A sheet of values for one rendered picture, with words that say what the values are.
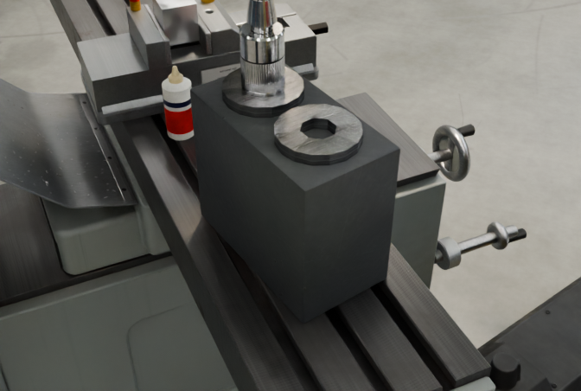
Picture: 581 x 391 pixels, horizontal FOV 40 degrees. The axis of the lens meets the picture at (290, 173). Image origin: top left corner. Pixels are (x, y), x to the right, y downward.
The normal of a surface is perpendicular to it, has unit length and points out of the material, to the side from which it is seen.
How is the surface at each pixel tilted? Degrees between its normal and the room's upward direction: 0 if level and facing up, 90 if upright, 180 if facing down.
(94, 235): 90
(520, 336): 0
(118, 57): 0
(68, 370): 90
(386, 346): 0
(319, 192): 90
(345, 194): 90
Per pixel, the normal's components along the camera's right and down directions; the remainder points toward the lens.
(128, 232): 0.41, 0.56
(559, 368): 0.00, -0.79
